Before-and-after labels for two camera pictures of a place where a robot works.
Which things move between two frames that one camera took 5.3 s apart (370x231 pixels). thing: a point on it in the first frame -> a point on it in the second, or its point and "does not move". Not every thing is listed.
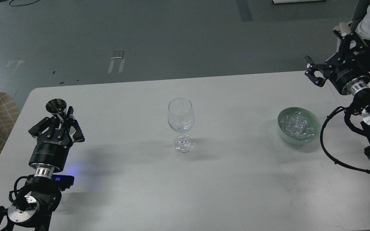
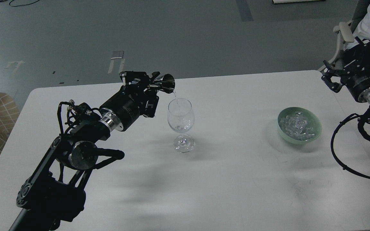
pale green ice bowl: (298, 126) does not move
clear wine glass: (181, 118) does not move
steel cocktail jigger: (56, 106) -> (168, 83)
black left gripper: (50, 150) -> (122, 109)
